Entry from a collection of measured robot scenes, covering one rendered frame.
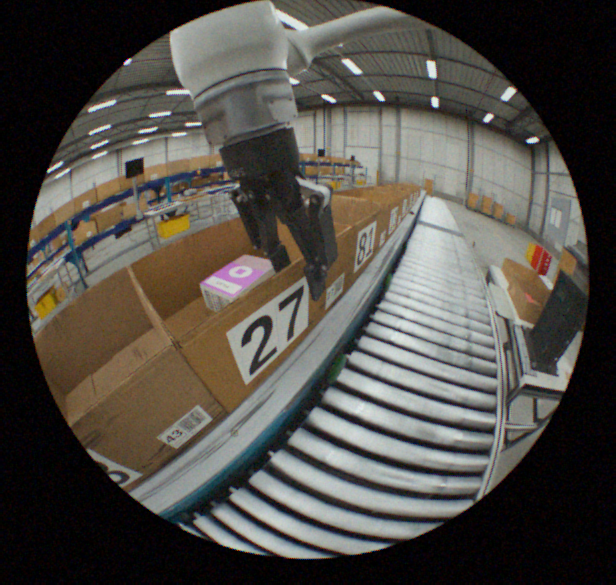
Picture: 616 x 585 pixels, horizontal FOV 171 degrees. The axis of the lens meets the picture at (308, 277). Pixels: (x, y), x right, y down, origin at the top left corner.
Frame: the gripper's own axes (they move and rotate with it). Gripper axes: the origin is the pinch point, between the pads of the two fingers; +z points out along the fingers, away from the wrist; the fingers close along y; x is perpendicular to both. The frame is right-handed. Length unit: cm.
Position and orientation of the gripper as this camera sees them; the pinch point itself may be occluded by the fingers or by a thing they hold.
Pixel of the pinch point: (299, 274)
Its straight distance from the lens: 30.2
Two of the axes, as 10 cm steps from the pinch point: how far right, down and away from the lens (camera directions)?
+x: 5.2, -7.0, 4.9
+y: 8.3, 2.8, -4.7
